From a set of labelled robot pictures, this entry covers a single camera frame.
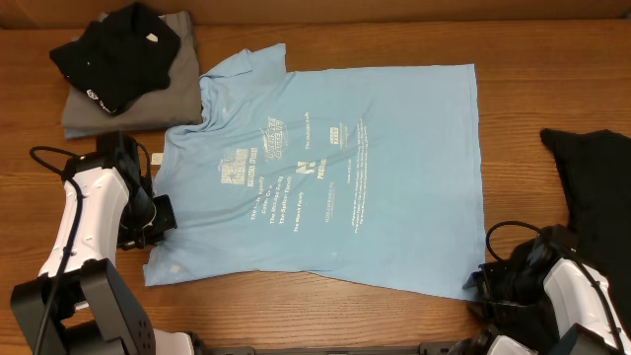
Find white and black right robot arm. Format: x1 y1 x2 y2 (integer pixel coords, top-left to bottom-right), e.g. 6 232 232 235
449 225 630 355

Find small white paper tag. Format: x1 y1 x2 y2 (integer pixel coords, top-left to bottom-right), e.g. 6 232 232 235
151 153 164 166

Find grey folded garment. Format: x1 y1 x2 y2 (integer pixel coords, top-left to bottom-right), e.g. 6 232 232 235
62 11 201 139

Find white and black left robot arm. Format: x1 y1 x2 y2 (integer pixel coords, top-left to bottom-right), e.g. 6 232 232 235
11 132 205 355

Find brown cardboard back panel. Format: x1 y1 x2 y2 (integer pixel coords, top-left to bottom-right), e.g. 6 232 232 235
1 0 630 29

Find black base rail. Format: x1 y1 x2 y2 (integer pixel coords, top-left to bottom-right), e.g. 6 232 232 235
205 341 456 355

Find light blue printed t-shirt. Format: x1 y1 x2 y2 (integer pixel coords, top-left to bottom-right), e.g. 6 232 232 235
144 43 485 300

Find black garment at right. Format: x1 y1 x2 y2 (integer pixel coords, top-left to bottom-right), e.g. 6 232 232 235
540 129 630 331

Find black folded polo shirt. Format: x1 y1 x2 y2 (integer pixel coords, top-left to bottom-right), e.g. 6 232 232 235
49 2 180 116

